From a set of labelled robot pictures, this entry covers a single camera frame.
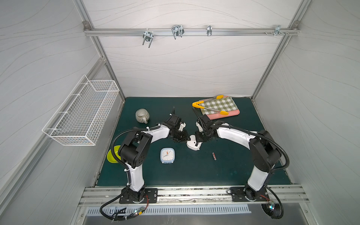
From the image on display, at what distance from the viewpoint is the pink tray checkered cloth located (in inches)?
43.3

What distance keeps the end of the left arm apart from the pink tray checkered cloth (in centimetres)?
33

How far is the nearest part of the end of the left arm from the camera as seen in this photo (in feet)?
2.55
